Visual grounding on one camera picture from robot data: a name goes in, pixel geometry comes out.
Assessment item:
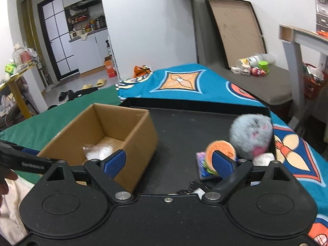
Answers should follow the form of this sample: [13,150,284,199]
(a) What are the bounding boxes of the black slippers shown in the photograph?
[58,90,75,102]

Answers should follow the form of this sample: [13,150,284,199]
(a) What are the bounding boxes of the white kitchen cabinet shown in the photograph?
[69,28,108,74]

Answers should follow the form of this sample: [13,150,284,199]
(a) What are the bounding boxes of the red basket under desk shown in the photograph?
[303,63,327,100]

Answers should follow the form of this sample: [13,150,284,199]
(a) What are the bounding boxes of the orange bag on floor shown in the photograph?
[133,65,152,78]

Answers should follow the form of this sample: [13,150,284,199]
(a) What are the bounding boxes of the yellow side table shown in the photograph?
[1,63,35,119]

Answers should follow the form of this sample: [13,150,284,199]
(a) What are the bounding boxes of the green cloth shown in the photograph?
[0,85,122,185]

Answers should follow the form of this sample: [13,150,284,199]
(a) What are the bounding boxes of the blue patterned blanket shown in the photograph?
[115,63,327,245]

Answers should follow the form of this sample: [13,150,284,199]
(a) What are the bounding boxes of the clear plastic bubble bag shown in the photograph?
[82,144,114,161]

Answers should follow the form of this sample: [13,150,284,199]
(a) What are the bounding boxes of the white desk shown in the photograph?
[279,24,327,132]

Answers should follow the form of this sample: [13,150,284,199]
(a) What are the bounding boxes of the white soft ball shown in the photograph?
[252,153,275,167]

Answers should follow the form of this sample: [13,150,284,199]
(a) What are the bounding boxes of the brown cardboard box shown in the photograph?
[38,103,158,192]

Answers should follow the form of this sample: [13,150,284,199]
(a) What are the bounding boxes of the black stitched fabric pouch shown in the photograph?
[177,180,210,199]

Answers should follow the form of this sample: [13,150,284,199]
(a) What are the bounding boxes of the orange burger plush toy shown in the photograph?
[205,140,237,178]

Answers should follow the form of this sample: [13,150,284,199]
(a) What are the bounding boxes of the black framed glass door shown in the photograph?
[37,0,78,81]

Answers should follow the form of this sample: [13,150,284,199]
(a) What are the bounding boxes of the large brown framed board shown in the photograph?
[206,0,267,67]

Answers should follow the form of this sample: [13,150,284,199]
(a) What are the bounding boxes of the green cup on bench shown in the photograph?
[258,60,270,74]

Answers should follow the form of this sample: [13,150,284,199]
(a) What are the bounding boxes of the grey drawer organizer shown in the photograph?
[315,0,328,32]

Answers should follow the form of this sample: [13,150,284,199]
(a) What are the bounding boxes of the grey round plush toy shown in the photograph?
[229,114,273,161]

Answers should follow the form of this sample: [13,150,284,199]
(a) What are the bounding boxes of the white cloth on lap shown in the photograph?
[1,176,34,245]

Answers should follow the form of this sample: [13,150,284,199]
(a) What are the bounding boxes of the purple tissue pack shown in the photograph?
[196,152,220,180]

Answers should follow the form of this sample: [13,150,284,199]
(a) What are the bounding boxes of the yellow slipper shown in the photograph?
[96,79,107,88]
[82,84,93,89]

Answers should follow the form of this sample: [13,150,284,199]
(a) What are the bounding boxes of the orange cardboard box on floor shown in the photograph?
[103,56,117,78]

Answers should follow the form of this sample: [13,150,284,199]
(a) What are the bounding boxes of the person's hand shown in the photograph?
[0,167,18,204]

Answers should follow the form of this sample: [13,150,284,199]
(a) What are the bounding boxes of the white jar on bench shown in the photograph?
[236,53,276,67]

